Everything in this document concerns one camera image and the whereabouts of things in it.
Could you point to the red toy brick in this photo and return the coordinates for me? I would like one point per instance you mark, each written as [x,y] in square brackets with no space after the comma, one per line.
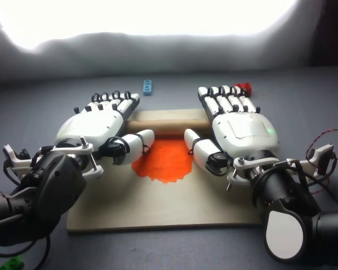
[248,87]

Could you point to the light blue toy brick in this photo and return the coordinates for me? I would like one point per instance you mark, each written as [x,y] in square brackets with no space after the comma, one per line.
[148,88]

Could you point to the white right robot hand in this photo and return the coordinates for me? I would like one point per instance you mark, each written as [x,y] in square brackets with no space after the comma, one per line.
[242,132]

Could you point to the light wooden board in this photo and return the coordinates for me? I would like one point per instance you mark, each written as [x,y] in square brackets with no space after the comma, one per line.
[146,202]

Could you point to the green toy brick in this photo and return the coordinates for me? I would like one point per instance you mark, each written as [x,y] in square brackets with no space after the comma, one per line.
[11,264]

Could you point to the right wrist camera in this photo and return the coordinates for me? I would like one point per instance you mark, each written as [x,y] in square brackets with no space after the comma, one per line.
[329,161]

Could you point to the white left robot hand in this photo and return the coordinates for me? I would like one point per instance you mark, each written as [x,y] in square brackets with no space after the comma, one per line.
[93,126]

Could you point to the orange flattened dough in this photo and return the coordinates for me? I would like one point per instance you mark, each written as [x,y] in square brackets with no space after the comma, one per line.
[163,160]

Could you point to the wooden rolling pin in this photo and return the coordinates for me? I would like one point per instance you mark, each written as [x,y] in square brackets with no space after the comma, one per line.
[169,123]

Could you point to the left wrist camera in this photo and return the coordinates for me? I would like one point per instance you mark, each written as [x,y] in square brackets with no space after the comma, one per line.
[24,154]

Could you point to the grey table cloth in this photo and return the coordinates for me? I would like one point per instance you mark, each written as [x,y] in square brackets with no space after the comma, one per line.
[31,98]

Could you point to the white backdrop sheet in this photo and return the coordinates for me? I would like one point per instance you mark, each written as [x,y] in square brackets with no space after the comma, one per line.
[157,53]

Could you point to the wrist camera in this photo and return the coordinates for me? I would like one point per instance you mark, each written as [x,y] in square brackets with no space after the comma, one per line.
[24,154]
[329,161]

